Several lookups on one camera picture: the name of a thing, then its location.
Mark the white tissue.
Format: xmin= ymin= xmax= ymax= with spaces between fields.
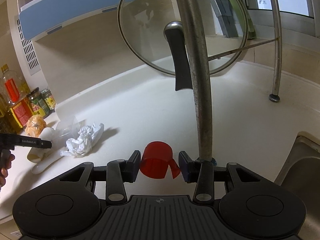
xmin=60 ymin=123 xmax=104 ymax=158

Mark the stainless steel sink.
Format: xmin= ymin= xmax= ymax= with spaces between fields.
xmin=274 ymin=132 xmax=320 ymax=239

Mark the large pickle jar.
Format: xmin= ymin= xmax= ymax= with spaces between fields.
xmin=27 ymin=87 xmax=50 ymax=118

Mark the small pickle jar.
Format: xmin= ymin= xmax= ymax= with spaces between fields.
xmin=41 ymin=88 xmax=56 ymax=111

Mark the blue white water heater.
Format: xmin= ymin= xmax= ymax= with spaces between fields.
xmin=17 ymin=0 xmax=120 ymax=41

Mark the orange snack wrapper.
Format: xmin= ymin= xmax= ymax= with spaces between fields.
xmin=24 ymin=115 xmax=47 ymax=138

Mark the yellow red oil bottle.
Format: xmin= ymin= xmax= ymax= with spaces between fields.
xmin=0 ymin=63 xmax=33 ymax=131

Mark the steel rack rear leg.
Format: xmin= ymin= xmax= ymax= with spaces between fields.
xmin=269 ymin=0 xmax=283 ymax=102

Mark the glass pot lid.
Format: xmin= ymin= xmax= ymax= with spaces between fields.
xmin=118 ymin=0 xmax=249 ymax=91

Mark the clear plastic tray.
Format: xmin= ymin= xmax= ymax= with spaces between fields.
xmin=55 ymin=116 xmax=85 ymax=139

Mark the person left hand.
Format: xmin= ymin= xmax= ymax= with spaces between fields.
xmin=0 ymin=154 xmax=15 ymax=187

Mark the red plastic cap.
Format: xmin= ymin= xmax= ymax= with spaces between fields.
xmin=139 ymin=141 xmax=181 ymax=179

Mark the large dark oil bottle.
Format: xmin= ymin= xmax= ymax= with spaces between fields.
xmin=1 ymin=95 xmax=16 ymax=134

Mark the white toothbrush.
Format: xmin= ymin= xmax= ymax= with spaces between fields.
xmin=31 ymin=153 xmax=62 ymax=174

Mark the wall vent grille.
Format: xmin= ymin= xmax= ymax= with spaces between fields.
xmin=16 ymin=18 xmax=41 ymax=76

